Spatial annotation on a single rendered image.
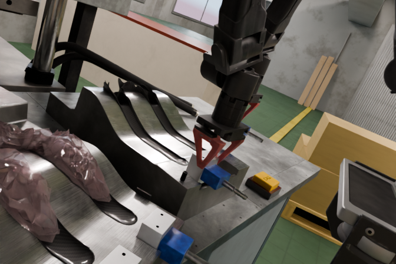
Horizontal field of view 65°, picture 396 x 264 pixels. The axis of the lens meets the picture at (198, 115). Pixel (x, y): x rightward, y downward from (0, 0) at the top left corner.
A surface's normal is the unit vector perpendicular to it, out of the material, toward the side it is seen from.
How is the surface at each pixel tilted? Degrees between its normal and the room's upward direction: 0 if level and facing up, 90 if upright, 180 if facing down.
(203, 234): 0
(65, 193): 29
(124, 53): 90
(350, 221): 90
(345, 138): 90
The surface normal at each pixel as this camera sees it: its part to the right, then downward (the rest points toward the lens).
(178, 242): 0.36, -0.89
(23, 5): 0.73, 0.45
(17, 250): 0.67, -0.65
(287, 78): -0.43, 0.11
